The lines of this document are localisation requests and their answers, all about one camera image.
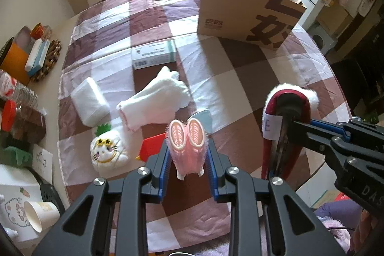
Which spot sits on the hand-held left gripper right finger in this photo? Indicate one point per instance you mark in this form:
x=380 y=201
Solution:
x=211 y=172

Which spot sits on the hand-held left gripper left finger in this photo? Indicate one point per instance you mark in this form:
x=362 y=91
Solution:
x=163 y=166

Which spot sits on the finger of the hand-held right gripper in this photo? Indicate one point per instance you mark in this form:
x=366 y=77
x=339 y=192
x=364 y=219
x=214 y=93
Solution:
x=330 y=127
x=309 y=139

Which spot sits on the red toy box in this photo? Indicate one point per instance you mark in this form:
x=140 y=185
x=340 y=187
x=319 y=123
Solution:
x=151 y=148

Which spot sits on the pink hair roller clip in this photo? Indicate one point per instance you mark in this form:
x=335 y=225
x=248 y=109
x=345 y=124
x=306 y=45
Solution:
x=186 y=154

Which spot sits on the red furry hair clip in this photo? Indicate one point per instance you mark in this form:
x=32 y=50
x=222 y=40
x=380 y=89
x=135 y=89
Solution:
x=273 y=103

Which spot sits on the light blue triangular sponge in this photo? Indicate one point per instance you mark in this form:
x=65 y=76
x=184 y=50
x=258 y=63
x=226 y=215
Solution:
x=205 y=119

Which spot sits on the pineapple cat plush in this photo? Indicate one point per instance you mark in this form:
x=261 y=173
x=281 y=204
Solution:
x=106 y=151

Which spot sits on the white cotton gloves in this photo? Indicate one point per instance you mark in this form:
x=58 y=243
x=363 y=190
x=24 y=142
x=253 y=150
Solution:
x=156 y=100

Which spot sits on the white translucent plastic box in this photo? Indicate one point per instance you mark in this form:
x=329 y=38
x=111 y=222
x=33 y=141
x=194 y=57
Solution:
x=88 y=103

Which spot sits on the green white medicine box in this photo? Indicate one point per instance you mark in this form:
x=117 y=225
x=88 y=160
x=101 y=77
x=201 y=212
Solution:
x=153 y=53

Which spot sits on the large brown cardboard box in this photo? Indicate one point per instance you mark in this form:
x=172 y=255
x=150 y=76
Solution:
x=228 y=10

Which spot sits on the white cartoon sticker container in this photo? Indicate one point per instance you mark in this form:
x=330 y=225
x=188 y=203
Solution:
x=15 y=205

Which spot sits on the person's right hand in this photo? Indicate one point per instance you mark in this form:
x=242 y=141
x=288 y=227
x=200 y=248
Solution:
x=364 y=226

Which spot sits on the purple fuzzy clothing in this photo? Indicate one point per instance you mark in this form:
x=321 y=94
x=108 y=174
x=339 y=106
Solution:
x=337 y=239

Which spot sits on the small grey washer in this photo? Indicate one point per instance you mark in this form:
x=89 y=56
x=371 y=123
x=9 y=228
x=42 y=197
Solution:
x=324 y=37

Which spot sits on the brown carton beside refrigerator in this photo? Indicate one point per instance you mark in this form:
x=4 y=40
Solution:
x=331 y=20

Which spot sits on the black perforated stand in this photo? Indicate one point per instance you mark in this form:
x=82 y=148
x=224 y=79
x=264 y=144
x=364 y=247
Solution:
x=49 y=193

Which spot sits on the white illustrated card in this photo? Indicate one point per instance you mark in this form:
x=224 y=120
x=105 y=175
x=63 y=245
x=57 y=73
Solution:
x=42 y=160

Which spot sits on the white paper cup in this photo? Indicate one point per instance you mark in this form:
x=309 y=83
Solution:
x=45 y=211

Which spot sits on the red lid plastic jar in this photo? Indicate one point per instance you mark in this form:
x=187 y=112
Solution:
x=27 y=121

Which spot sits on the green plastic holder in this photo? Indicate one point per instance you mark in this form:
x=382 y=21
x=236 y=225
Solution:
x=15 y=154

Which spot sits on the wooden trivet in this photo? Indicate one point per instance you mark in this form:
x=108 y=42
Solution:
x=51 y=61

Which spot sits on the blue tissue box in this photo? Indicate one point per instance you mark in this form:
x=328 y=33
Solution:
x=42 y=59

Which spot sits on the clear plastic water bottle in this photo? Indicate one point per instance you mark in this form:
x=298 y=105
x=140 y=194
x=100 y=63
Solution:
x=18 y=91

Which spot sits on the white wipes pack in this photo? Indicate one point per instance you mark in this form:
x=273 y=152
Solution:
x=33 y=53

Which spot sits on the clear glass dish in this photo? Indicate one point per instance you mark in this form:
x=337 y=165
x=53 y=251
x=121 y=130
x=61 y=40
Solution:
x=47 y=31

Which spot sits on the orange cup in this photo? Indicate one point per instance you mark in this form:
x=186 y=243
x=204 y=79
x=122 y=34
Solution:
x=13 y=61

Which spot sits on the red bowl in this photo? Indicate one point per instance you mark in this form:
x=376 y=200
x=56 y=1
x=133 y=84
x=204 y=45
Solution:
x=37 y=31

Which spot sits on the pink tin box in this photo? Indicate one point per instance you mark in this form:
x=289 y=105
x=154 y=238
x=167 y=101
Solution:
x=22 y=38

